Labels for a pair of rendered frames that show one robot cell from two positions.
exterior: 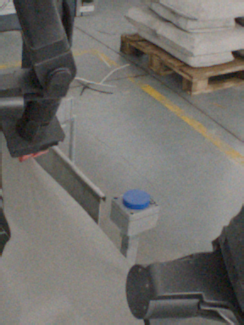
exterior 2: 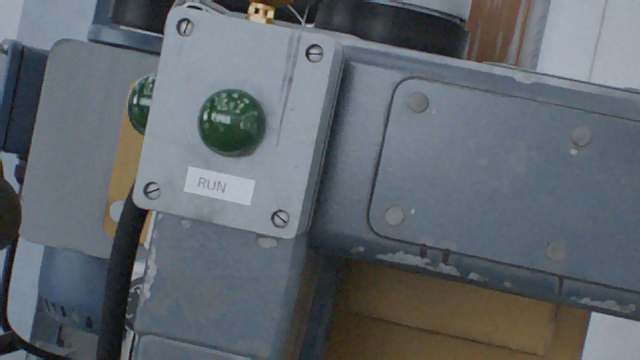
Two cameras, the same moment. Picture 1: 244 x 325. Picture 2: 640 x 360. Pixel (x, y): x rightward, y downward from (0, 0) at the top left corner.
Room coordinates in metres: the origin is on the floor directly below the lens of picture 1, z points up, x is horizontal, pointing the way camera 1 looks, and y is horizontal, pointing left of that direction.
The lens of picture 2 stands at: (1.53, -0.38, 1.30)
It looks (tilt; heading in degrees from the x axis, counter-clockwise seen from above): 3 degrees down; 129
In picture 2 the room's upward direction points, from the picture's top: 12 degrees clockwise
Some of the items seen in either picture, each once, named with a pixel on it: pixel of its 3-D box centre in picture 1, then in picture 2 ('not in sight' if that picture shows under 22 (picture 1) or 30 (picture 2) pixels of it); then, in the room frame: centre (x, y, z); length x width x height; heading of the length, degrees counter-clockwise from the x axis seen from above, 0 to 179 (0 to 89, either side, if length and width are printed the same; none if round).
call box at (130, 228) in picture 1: (134, 212); not in sight; (1.06, -0.09, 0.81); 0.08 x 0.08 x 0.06; 32
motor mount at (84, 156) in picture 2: not in sight; (211, 173); (0.81, 0.37, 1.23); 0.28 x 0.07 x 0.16; 32
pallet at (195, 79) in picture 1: (214, 52); not in sight; (4.10, -0.84, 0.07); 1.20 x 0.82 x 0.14; 124
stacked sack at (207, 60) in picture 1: (184, 42); not in sight; (3.89, -0.56, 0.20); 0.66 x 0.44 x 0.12; 32
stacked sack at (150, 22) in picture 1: (174, 17); not in sight; (4.10, -0.49, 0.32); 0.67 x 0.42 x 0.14; 126
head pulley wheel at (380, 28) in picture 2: not in sight; (390, 36); (1.06, 0.24, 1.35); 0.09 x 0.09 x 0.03
